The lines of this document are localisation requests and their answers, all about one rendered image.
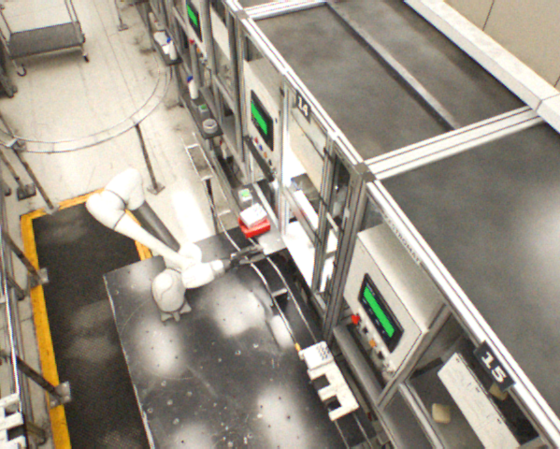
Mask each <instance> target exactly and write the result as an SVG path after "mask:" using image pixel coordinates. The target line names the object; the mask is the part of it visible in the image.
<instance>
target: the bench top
mask: <svg viewBox="0 0 560 449"><path fill-rule="evenodd" d="M192 243H193V244H195V245H196V246H198V248H200V250H201V252H202V260H201V262H202V263H207V262H209V261H212V260H215V259H219V260H220V261H221V259H223V258H225V257H227V258H230V257H231V253H236V252H238V250H237V249H236V246H234V245H233V244H232V243H231V242H230V240H229V239H228V238H227V236H225V234H224V231H223V232H222V233H220V234H216V235H213V236H210V237H208V238H205V239H201V240H197V241H195V242H192ZM269 258H270V259H271V260H272V261H273V262H274V265H275V266H276V267H277V269H278V270H279V272H280V274H282V276H283V277H284V279H285V281H286V283H287V285H288V287H289V289H290V291H291V293H292V295H293V296H294V300H295V302H296V304H297V306H299V308H300V310H301V311H302V312H303V314H304V316H305V319H306V321H307V323H308V325H309V328H310V330H311V331H312V333H313V335H314V337H315V339H316V341H317V343H321V342H325V343H326V345H327V347H328V349H329V351H330V353H331V355H332V357H334V361H335V363H336V365H337V368H338V369H339V371H340V373H341V375H342V378H343V380H344V382H345V384H347V385H348V387H349V388H350V390H351V392H352V395H353V396H354V398H355V400H356V402H357V404H358V406H359V407H358V409H356V410H354V412H355V413H356V415H357V417H358V419H359V420H360V422H361V424H362V426H363V428H364V430H365V432H366V435H367V436H368V438H369V439H372V438H373V437H375V436H377V433H376V431H375V429H374V427H373V426H372V425H371V423H370V421H369V419H368V417H367V415H366V413H365V411H364V409H363V407H362V405H361V403H360V402H359V400H358V398H357V396H356V395H355V393H354V391H353V390H352V387H351V385H350V383H349V381H348V379H347V378H346V375H345V373H344V371H342V369H341V367H340V365H339V364H338V362H337V360H336V358H335V356H334V355H333V353H332V351H331V349H330V347H329V345H328V343H327V342H326V339H325V337H324V335H323V333H322V331H321V330H320V328H319V326H318V324H316V322H315V320H314V318H313V316H312V314H311V312H310V310H309V307H308V306H307V304H306V302H305V300H304V298H303V296H302V294H301V293H300V291H299V289H297V287H296V285H295V283H294V281H293V278H292V276H291V274H290V272H289V270H288V268H287V267H286V266H285V264H284V261H283V259H282V257H280V255H279V254H278V253H276V254H274V255H271V256H269ZM253 264H254V265H255V266H256V268H257V269H258V270H259V271H260V273H261V274H262V275H263V277H264V279H265V281H266V282H267V284H268V286H269V288H270V290H271V292H272V293H275V292H277V291H279V290H282V289H285V288H286V287H285V285H284V283H283V281H282V279H281V278H280V275H279V273H278V272H277V271H276V270H275V269H274V267H273V266H272V265H271V262H270V261H269V260H268V259H267V258H266V257H265V258H263V259H261V260H258V261H255V262H253ZM128 270H130V271H131V272H128ZM165 270H166V264H165V260H164V257H163V256H161V255H156V256H154V257H151V258H148V259H145V260H143V261H140V262H137V263H134V264H132V265H129V266H127V267H124V268H118V269H115V270H113V271H111V272H108V273H105V274H103V277H104V282H105V286H106V288H107V292H108V295H109V299H110V304H111V308H112V310H113V314H114V318H115V322H116V327H117V330H118V333H119V337H120V341H121V344H122V348H123V352H124V355H125V359H126V362H127V365H128V369H129V374H130V377H131V380H132V384H133V385H134V388H135V391H136V398H137V403H138V406H139V410H140V414H141V418H142V421H144V425H145V429H146V431H147V436H148V439H149V443H150V447H151V449H348V448H347V446H346V444H345V442H344V441H343V439H342V437H341V435H340V433H339V431H338V429H337V426H336V424H335V422H334V420H333V421H332V419H331V417H329V415H328V414H329V412H328V411H327V409H326V407H324V406H323V404H322V402H321V400H320V398H319V396H318V394H317V392H316V390H315V388H314V386H313V384H312V385H309V381H310V378H309V375H308V373H307V370H308V369H307V366H306V364H305V362H304V360H303V359H300V357H299V355H298V352H297V350H296V348H295V346H294V342H293V340H292V337H291V335H290V333H289V331H288V329H287V327H286V325H285V324H284V322H283V320H282V318H280V314H279V312H278V310H277V308H276V307H273V308H271V306H270V304H271V303H272V299H271V298H270V294H269V292H268V290H267V287H266V285H265V284H264V283H263V281H262V278H261V277H260V275H259V274H258V273H257V271H256V270H255V269H254V268H253V266H251V267H248V268H242V269H239V270H237V271H235V270H234V269H232V268H231V271H230V272H227V273H224V275H223V276H221V277H219V278H217V279H213V280H211V281H210V282H208V283H207V284H205V285H202V286H199V287H196V288H186V290H185V293H184V295H185V297H186V300H187V303H188V306H189V307H190V308H191V311H190V312H185V313H183V314H181V315H180V316H179V318H180V321H179V322H177V321H176V319H175V317H173V318H171V319H168V320H167V321H165V322H162V321H161V316H160V313H159V309H158V306H157V303H156V301H155V300H154V296H153V292H152V284H153V281H154V279H155V278H156V277H157V276H158V275H159V274H160V273H162V272H164V271H165ZM116 291H118V293H115V292H116ZM288 297H289V300H290V301H288V302H285V303H283V304H280V305H278V306H279V308H280V311H282V313H283V315H284V318H285V320H286V322H287V324H288V326H289V328H290V329H291V331H292V333H293V335H294V339H295V341H296V343H297V344H298V346H299V348H301V351H303V350H306V349H308V348H309V347H311V346H314V345H315V343H314V341H313V338H312V337H311V335H310V333H309V330H308V329H307V327H306V325H305V323H304V321H303V319H302V316H301V314H300V312H299V311H298V310H297V308H296V307H295V305H294V303H293V301H292V299H291V296H290V294H289V292H288ZM233 395H236V396H235V397H234V398H233ZM337 422H338V424H339V426H340V428H341V430H342V432H343V434H344V436H345V438H346V440H347V442H348V444H349V446H350V447H351V448H353V447H354V446H356V445H358V444H360V443H362V442H365V441H366V439H365V437H364V436H365V435H363V433H362V432H361V430H360V428H359V427H358V425H357V423H356V421H355V419H354V417H353V415H352V412H349V413H346V414H344V415H342V416H340V417H339V418H337ZM249 434H251V437H249Z"/></svg>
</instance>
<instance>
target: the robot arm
mask: <svg viewBox="0 0 560 449"><path fill-rule="evenodd" d="M142 185H143V178H142V175H141V173H140V172H139V171H137V170H136V169H134V168H127V169H124V170H122V171H121V172H119V174H118V175H116V176H115V177H114V178H113V179H112V180H111V181H110V182H109V183H108V185H107V186H106V188H105V189H104V190H103V191H102V192H101V194H100V195H99V194H93V195H92V196H90V197H89V199H88V201H87V203H86V206H87V209H88V210H89V212H90V213H91V215H92V216H93V217H94V218H95V219H96V220H98V221H99V222H100V223H102V224H103V225H105V226H108V227H110V228H112V229H113V230H115V231H118V232H120V233H122V234H123V235H125V236H127V237H129V238H132V239H134V240H136V241H138V242H140V243H142V244H143V245H145V246H147V247H148V248H150V249H152V250H153V251H155V252H156V253H158V254H159V255H161V256H163V257H164V260H165V264H166V270H165V271H164V272H162V273H160V274H159V275H158V276H157V277H156V278H155V279H154V281H153V284H152V292H153V296H154V300H155V301H156V303H157V306H158V309H159V313H160V316H161V321H162V322H165V321H167V320H168V319H171V318H173V317H175V319H176V321H177V322H179V321H180V318H179V316H180V315H181V314H183V313H185V312H190V311H191V308H190V307H189V306H188V303H187V300H186V297H185V295H184V293H185V290H186V288H196V287H199V286H202V285H205V284H207V283H208V282H210V281H211V280H213V279H217V278H219V277H221V276H223V275H224V273H227V272H230V271H231V268H232V269H234V270H235V271H237V270H239V269H242V268H248V267H251V266H252V264H253V262H255V261H258V260H261V259H263V258H265V257H264V255H263V254H262V253H261V254H258V255H256V256H254V257H252V258H249V259H244V260H241V259H242V258H243V257H245V256H246V255H248V254H249V253H257V252H260V251H262V250H264V246H263V244H259V245H257V246H254V248H251V249H250V248H249V246H246V248H244V249H242V250H240V251H238V252H236V253H231V257H230V258H227V257H225V258H223V259H221V261H220V260H219V259H215V260H212V261H209V262H207V263H202V262H201V260H202V252H201V250H200V248H198V246H196V245H195V244H193V243H191V242H182V241H176V239H175V238H174V237H173V235H172V234H171V232H170V231H169V229H168V228H167V227H166V226H165V224H164V223H163V221H162V220H161V219H160V218H159V216H158V214H157V213H156V211H154V210H153V209H152V208H151V206H150V205H149V204H148V202H147V201H146V200H145V194H144V190H143V187H142ZM123 209H126V210H130V211H131V212H132V213H133V216H134V217H135V218H136V219H137V221H138V222H139V223H140V224H141V225H142V227H143V228H144V229H145V230H144V229H143V228H142V227H140V226H139V225H138V224H137V223H136V222H135V221H134V220H133V219H132V218H130V217H129V216H128V215H127V213H126V212H125V211H123Z"/></svg>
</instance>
